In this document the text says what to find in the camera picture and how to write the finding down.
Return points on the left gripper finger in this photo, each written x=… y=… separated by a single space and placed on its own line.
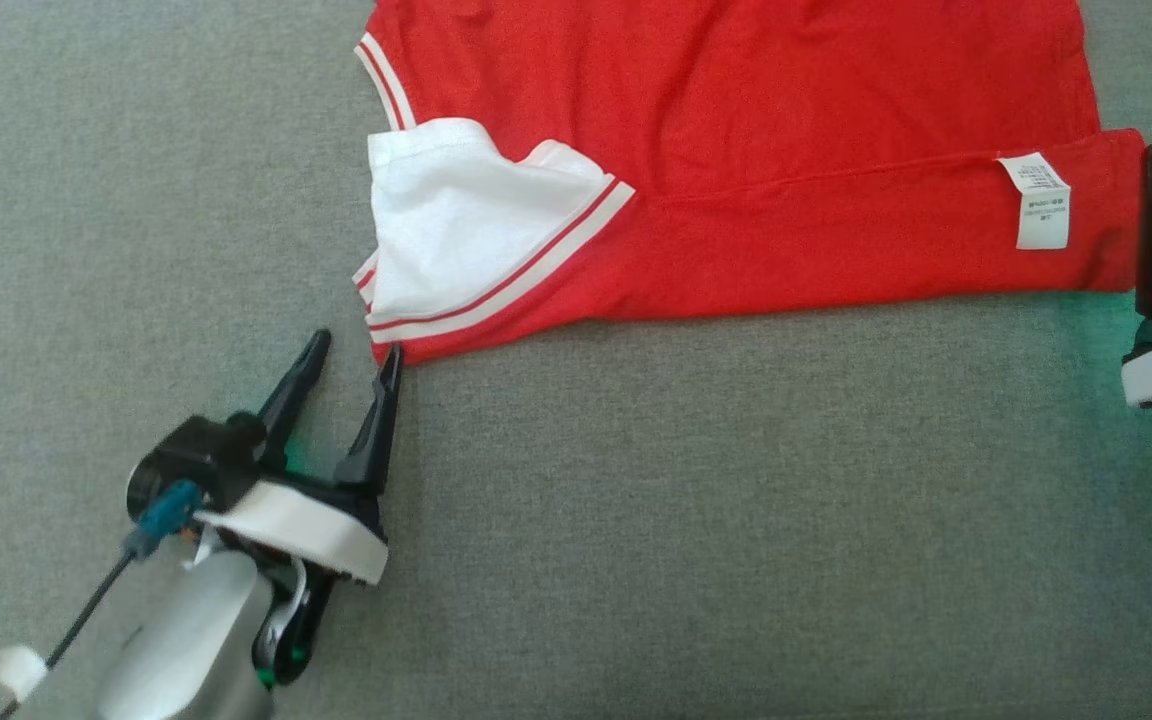
x=374 y=430
x=291 y=400

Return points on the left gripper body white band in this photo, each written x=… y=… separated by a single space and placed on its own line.
x=306 y=530

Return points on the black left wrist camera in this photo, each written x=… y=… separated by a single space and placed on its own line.
x=196 y=455

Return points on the red white sports shirt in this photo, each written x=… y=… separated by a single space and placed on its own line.
x=786 y=100

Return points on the large grey sofa seat cushion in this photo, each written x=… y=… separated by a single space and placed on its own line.
x=686 y=520

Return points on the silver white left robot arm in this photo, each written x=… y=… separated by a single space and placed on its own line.
x=186 y=640

